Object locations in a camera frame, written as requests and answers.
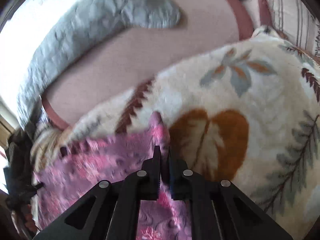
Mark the leaf print fleece blanket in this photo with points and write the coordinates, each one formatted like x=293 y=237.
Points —
x=250 y=105

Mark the grey quilted pillow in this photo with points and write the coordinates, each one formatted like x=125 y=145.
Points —
x=87 y=17

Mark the striped floral cushion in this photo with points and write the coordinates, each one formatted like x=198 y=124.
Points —
x=287 y=10

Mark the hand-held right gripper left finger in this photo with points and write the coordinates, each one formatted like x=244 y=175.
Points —
x=157 y=160

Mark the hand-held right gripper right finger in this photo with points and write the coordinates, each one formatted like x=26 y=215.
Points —
x=172 y=170

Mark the dark grey fleece cloth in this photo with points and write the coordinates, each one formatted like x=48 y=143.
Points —
x=20 y=155

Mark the purple floral garment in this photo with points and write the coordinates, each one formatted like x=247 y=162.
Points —
x=100 y=160

